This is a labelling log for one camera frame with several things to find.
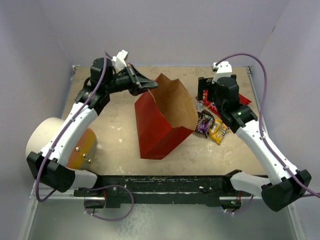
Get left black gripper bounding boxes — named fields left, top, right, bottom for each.
left=104, top=63, right=158, bottom=97

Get red cookie snack bag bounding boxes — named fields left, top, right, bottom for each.
left=202, top=90, right=252, bottom=117

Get silver mint sachet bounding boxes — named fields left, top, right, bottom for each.
left=196, top=101, right=204, bottom=112

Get purple candy packet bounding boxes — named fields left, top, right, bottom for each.
left=194, top=109, right=215, bottom=138

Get yellow candy packet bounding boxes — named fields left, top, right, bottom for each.
left=209, top=119, right=230, bottom=145

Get red paper bag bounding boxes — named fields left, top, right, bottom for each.
left=134, top=73, right=199, bottom=160

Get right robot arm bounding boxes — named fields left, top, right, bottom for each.
left=197, top=74, right=312, bottom=212

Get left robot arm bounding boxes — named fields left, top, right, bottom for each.
left=26, top=57, right=158, bottom=196

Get white cylinder with orange lid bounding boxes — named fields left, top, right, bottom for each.
left=25, top=117, right=97, bottom=170

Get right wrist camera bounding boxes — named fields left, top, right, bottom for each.
left=212, top=61, right=233, bottom=84

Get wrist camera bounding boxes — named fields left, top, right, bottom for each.
left=212, top=61, right=233, bottom=84
left=111, top=49, right=129, bottom=72

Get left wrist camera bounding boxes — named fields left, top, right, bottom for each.
left=111, top=49, right=129, bottom=72

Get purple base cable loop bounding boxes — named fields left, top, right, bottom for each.
left=83, top=184, right=136, bottom=222

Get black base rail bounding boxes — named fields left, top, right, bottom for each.
left=74, top=175, right=250, bottom=208

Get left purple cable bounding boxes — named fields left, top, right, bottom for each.
left=34, top=50, right=113, bottom=202

